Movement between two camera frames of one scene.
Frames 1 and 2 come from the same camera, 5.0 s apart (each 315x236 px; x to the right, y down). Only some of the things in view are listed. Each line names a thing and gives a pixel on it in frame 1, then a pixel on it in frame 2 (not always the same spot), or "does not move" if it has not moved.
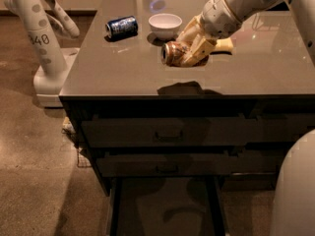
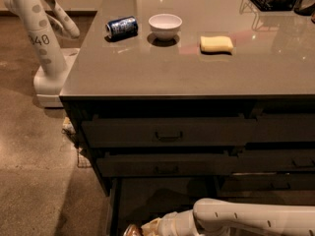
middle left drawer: x=119 y=165 does not move
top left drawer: x=115 y=132 does not move
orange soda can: x=174 y=52 → x=133 y=230
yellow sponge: x=223 y=44 does not move
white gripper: x=219 y=21 → x=168 y=225
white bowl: x=164 y=26 does not move
